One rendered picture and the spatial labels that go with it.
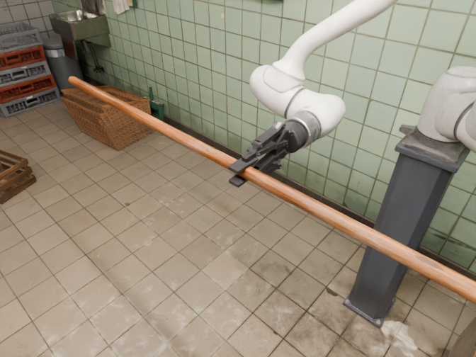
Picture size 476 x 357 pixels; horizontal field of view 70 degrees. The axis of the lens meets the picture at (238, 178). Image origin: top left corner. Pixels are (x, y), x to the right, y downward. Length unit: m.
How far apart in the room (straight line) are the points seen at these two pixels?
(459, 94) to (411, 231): 0.56
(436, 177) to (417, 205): 0.14
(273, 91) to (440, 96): 0.54
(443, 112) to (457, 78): 0.10
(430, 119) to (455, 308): 1.23
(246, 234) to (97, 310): 0.96
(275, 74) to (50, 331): 1.66
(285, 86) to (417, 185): 0.66
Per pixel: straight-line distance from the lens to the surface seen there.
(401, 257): 0.64
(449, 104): 1.24
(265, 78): 1.01
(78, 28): 3.66
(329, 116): 0.95
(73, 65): 4.39
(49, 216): 2.70
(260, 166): 0.81
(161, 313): 1.96
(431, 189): 1.38
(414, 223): 1.49
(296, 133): 0.86
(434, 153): 1.32
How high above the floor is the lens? 1.65
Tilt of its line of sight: 38 degrees down
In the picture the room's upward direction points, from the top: straight up
